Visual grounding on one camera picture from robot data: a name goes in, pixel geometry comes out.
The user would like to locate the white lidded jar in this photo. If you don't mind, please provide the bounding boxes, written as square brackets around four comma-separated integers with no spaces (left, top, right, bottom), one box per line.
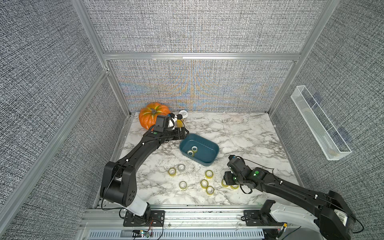
[179,110,189,121]

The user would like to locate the grey clear tape roll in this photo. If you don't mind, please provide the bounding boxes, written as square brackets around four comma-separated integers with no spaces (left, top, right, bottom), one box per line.
[177,164,186,172]

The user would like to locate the aluminium frame rails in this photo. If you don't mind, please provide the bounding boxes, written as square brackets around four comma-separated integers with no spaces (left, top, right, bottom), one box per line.
[1,1,338,234]

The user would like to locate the clear acrylic wall shelf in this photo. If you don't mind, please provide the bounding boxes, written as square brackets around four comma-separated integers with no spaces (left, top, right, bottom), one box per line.
[291,86,352,161]

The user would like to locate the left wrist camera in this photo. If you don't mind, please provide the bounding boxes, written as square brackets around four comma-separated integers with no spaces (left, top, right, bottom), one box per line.
[153,113,177,133]

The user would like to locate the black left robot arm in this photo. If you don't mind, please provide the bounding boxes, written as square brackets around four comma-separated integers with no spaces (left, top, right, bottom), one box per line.
[100,126,189,218]

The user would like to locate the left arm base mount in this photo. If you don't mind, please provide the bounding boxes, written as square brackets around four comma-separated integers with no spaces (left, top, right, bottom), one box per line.
[123,207,166,227]

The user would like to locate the yellow tape roll bottom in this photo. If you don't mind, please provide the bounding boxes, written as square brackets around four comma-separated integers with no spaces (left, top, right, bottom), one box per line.
[206,186,215,195]

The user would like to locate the teal storage box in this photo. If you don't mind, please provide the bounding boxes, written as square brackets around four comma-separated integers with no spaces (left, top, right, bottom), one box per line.
[179,134,220,167]

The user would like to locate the orange decorative pumpkin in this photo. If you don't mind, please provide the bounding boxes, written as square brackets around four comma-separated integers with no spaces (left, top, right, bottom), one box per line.
[139,102,171,130]

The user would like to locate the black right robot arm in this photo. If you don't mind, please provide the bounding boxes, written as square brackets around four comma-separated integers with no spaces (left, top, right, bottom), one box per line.
[224,155,357,240]

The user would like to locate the yellow jar black lid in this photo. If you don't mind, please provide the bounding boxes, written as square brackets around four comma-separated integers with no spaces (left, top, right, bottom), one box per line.
[176,114,184,128]

